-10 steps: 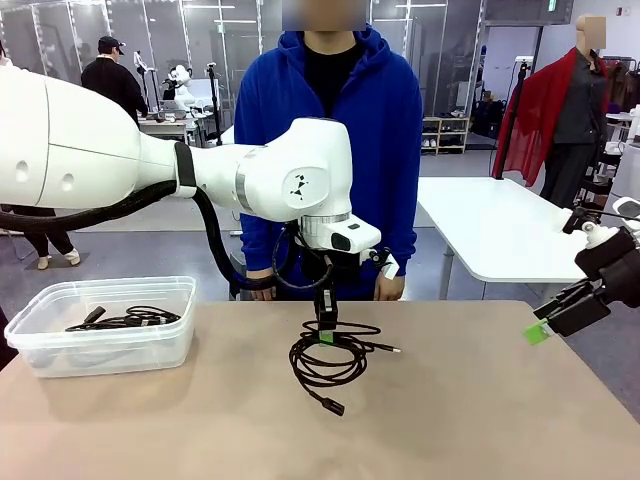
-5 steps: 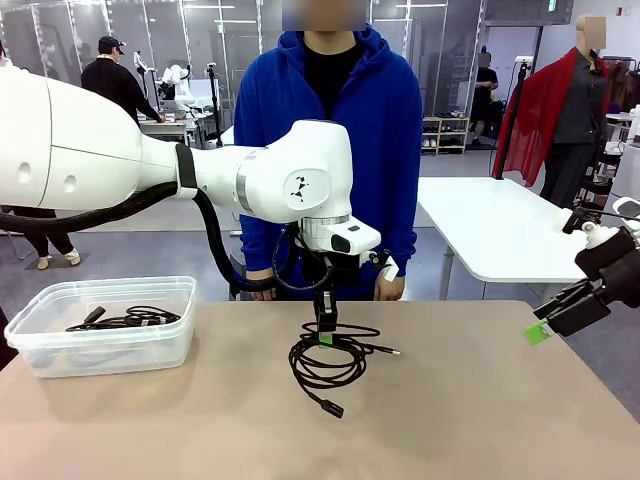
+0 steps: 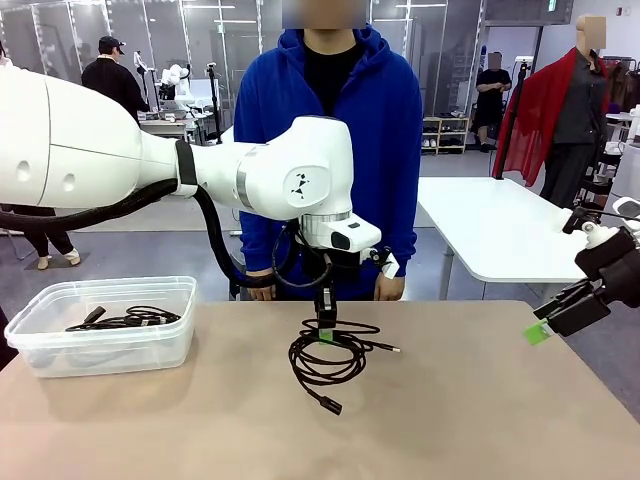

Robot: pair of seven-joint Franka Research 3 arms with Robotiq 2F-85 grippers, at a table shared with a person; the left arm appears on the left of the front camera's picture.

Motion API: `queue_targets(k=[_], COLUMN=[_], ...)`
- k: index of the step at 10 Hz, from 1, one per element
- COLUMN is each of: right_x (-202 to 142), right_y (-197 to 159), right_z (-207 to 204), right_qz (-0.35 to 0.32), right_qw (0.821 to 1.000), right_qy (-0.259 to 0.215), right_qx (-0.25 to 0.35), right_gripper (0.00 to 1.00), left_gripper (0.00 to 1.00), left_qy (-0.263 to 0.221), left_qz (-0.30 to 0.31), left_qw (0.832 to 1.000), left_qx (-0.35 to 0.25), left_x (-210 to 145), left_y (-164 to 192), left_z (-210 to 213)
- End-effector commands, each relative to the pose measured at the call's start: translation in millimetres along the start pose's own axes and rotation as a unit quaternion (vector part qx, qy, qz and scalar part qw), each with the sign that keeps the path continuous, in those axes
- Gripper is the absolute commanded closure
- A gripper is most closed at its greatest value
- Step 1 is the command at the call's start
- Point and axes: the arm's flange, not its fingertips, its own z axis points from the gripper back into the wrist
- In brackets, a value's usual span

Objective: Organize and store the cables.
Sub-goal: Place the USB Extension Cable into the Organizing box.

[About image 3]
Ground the mannequin in grey shirt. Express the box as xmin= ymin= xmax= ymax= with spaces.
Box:
xmin=539 ymin=13 xmax=614 ymax=211

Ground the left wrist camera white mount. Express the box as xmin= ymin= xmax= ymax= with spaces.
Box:
xmin=362 ymin=245 xmax=401 ymax=279

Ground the person's right forearm blue sleeve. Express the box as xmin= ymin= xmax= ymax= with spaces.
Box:
xmin=239 ymin=214 xmax=281 ymax=275

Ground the clothes rack with garments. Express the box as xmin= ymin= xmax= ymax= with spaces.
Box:
xmin=599 ymin=55 xmax=640 ymax=119

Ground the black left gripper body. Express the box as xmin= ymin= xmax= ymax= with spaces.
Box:
xmin=299 ymin=244 xmax=362 ymax=300

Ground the white table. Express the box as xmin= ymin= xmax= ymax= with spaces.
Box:
xmin=417 ymin=175 xmax=601 ymax=321

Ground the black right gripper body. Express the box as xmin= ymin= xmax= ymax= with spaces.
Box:
xmin=574 ymin=228 xmax=640 ymax=307

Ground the clear plastic storage bin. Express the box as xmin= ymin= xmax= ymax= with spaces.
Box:
xmin=3 ymin=275 xmax=198 ymax=380

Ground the wooden shoe rack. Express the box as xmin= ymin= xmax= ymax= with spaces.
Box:
xmin=422 ymin=116 xmax=471 ymax=156

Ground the black power cable round plug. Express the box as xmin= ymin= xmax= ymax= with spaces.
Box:
xmin=64 ymin=304 xmax=151 ymax=332

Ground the black camera tripod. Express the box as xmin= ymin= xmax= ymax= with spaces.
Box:
xmin=205 ymin=62 xmax=225 ymax=144

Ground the person in black t-shirt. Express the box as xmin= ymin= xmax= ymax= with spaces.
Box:
xmin=472 ymin=51 xmax=514 ymax=154

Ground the person in blue hoodie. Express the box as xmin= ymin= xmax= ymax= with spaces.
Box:
xmin=233 ymin=24 xmax=424 ymax=302

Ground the person's left forearm blue sleeve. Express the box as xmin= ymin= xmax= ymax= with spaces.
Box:
xmin=382 ymin=189 xmax=422 ymax=276

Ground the white device on stand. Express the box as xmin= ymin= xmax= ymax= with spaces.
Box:
xmin=132 ymin=49 xmax=151 ymax=109

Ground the grey cylindrical machine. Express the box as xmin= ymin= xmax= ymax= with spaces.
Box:
xmin=597 ymin=142 xmax=640 ymax=211

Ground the thin black USB cable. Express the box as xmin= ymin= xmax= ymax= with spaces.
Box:
xmin=288 ymin=319 xmax=402 ymax=416

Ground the grey plastic stool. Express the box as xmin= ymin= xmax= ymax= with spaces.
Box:
xmin=228 ymin=249 xmax=251 ymax=302

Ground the man in black jacket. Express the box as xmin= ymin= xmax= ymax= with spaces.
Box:
xmin=80 ymin=35 xmax=151 ymax=114

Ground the grey workbench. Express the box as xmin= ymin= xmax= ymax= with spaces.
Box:
xmin=138 ymin=110 xmax=202 ymax=146

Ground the person's left hand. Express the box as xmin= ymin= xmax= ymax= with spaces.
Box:
xmin=375 ymin=274 xmax=405 ymax=302

